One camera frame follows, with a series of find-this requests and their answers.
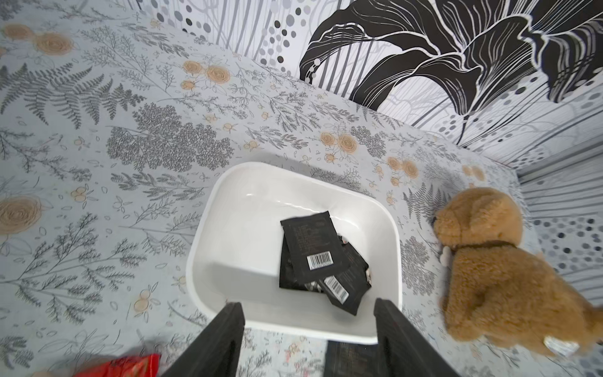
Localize white plastic storage box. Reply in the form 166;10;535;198
186;162;403;345

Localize black barcode tea bag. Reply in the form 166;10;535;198
280;211;350;284

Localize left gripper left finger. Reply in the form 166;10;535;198
163;303;245;377

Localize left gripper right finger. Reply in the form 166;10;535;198
374;298;458;377

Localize red square tea bag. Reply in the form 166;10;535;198
74;353;161;377

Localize brown plush teddy dog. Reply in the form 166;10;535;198
433;188;602;358

